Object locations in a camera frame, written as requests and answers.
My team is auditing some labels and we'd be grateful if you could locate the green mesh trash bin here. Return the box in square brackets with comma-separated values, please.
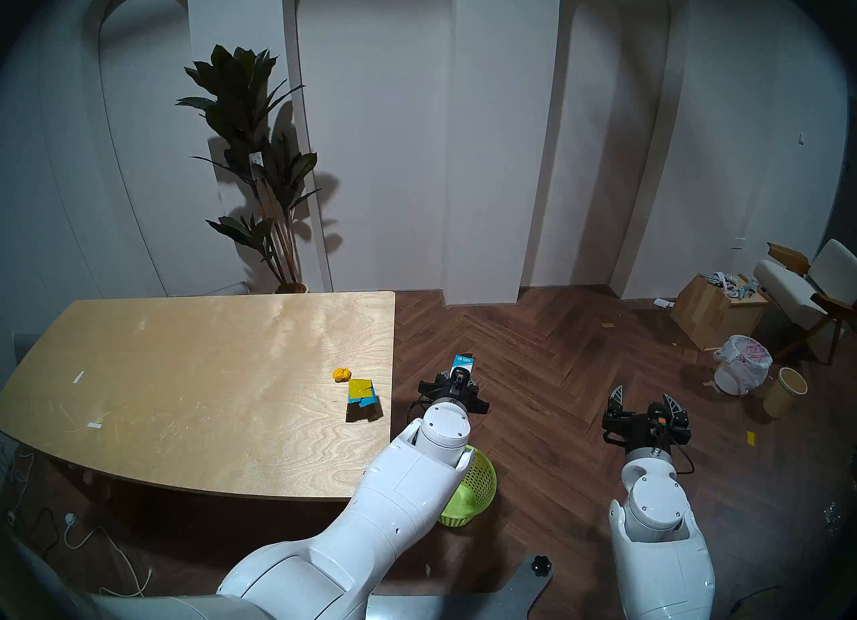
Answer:
[439, 444, 498, 528]

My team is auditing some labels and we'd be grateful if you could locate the tall potted plant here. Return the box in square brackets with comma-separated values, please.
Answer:
[175, 45, 322, 294]

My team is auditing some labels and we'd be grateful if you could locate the yellow and blue package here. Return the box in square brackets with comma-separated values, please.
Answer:
[346, 378, 380, 410]

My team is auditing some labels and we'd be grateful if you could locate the wooden crate box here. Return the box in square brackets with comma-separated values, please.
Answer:
[670, 273, 769, 351]

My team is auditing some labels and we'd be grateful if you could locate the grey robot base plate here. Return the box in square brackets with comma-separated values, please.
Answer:
[365, 554, 554, 620]

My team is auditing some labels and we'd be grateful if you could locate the wooden armchair with white cushions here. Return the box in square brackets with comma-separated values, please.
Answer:
[754, 239, 857, 365]

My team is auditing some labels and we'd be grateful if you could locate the black floor cable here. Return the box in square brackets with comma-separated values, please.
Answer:
[726, 585, 784, 620]

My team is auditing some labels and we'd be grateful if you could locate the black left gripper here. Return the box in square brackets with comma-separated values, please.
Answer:
[417, 370, 490, 416]

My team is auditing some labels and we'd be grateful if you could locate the light wooden table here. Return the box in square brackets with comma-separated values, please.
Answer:
[0, 291, 396, 502]

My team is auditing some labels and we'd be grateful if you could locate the beige paper bucket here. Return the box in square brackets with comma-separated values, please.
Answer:
[763, 367, 808, 419]

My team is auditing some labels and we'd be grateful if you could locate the white power cable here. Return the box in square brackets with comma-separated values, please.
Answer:
[64, 513, 155, 601]

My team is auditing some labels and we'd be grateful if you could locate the pile of paper scraps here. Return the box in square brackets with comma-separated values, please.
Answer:
[703, 272, 761, 298]

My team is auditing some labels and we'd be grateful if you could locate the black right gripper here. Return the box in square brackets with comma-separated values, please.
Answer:
[601, 385, 692, 451]

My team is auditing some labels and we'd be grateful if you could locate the bin with white plastic bag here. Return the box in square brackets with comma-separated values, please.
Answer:
[712, 335, 773, 396]

